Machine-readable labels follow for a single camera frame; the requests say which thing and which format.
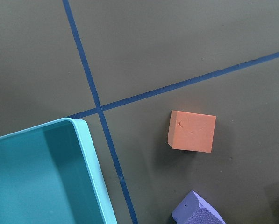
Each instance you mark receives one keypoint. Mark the orange foam block left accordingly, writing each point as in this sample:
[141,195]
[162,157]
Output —
[191,131]

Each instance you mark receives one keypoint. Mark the teal plastic bin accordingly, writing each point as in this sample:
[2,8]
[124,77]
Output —
[50,174]

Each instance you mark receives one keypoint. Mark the purple foam block left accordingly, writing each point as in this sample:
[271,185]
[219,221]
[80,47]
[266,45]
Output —
[193,209]

